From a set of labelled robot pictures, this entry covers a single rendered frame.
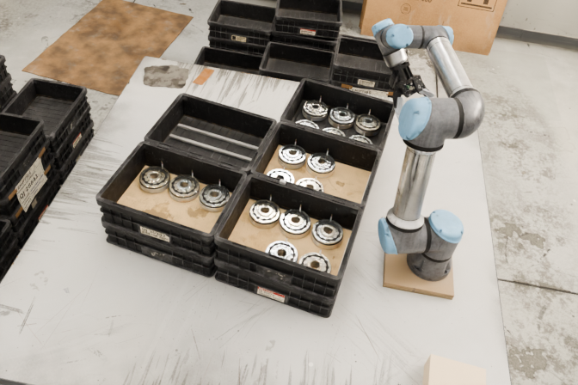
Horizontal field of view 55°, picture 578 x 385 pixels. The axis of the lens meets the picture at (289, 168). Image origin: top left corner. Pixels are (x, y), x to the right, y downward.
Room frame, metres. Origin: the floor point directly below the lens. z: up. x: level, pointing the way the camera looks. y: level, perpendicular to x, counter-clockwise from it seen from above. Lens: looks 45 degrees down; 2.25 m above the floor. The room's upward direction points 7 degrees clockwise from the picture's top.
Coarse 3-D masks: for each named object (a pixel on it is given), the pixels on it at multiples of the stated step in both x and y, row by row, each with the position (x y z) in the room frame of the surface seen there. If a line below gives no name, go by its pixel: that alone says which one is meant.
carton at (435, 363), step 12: (432, 360) 0.78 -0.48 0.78; (444, 360) 0.78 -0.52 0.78; (432, 372) 0.74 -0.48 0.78; (444, 372) 0.75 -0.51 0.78; (456, 372) 0.75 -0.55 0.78; (468, 372) 0.76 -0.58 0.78; (480, 372) 0.76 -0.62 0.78; (432, 384) 0.71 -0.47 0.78; (444, 384) 0.71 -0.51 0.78; (456, 384) 0.72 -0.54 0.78; (468, 384) 0.72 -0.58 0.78; (480, 384) 0.72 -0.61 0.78
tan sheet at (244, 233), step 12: (252, 204) 1.24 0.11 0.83; (240, 228) 1.13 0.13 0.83; (252, 228) 1.13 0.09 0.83; (276, 228) 1.15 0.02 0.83; (240, 240) 1.08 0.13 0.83; (252, 240) 1.09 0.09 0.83; (264, 240) 1.09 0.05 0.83; (276, 240) 1.10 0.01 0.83; (288, 240) 1.10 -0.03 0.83; (300, 240) 1.11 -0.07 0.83; (300, 252) 1.06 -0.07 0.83; (312, 252) 1.07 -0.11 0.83; (324, 252) 1.07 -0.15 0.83; (336, 252) 1.08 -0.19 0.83; (336, 264) 1.03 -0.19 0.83
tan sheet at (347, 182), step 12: (276, 156) 1.48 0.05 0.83; (276, 168) 1.42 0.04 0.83; (288, 168) 1.43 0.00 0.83; (300, 168) 1.44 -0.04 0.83; (336, 168) 1.46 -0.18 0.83; (348, 168) 1.47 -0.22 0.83; (324, 180) 1.39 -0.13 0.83; (336, 180) 1.40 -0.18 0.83; (348, 180) 1.41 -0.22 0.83; (360, 180) 1.42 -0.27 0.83; (336, 192) 1.34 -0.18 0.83; (348, 192) 1.35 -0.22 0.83; (360, 192) 1.36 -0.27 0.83
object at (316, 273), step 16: (256, 176) 1.27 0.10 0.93; (240, 192) 1.20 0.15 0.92; (304, 192) 1.23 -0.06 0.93; (352, 208) 1.19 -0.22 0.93; (224, 224) 1.05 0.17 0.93; (224, 240) 1.00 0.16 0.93; (352, 240) 1.06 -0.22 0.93; (256, 256) 0.96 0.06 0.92; (272, 256) 0.96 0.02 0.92; (304, 272) 0.93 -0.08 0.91; (320, 272) 0.92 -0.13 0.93
